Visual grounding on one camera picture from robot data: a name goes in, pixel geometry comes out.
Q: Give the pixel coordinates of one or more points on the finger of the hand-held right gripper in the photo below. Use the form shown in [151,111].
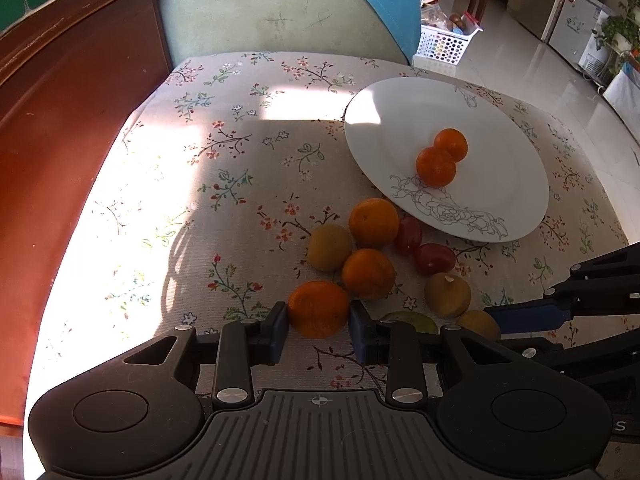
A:
[550,355]
[530,316]

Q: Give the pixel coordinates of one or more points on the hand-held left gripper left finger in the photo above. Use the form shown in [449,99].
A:
[278,332]

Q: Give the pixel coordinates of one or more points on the snack packets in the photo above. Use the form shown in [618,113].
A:
[435,12]

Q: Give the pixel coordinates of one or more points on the green oblong fruit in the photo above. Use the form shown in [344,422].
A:
[412,321]

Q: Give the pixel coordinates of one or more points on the wooden sofa armrest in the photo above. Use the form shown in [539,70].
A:
[65,135]

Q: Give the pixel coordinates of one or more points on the pale green sofa cushion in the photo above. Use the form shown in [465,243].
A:
[280,10]

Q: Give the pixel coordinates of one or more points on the white perforated plastic basket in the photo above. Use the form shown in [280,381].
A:
[445,45]

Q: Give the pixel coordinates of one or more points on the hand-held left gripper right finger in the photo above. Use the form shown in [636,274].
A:
[358,332]

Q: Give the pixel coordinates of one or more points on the orange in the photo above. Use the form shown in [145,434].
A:
[318,308]
[373,222]
[368,273]
[452,142]
[436,167]

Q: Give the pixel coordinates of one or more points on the potted green plant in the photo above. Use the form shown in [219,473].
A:
[617,25]

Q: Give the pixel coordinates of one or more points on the red cherry tomato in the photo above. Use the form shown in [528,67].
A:
[409,234]
[434,258]

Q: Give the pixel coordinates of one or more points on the white plate with flower drawing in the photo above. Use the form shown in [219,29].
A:
[480,180]

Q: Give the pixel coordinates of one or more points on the yellow-brown round fruit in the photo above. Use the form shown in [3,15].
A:
[329,247]
[478,325]
[447,294]

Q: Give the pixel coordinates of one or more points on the white chest freezer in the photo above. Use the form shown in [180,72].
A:
[575,25]

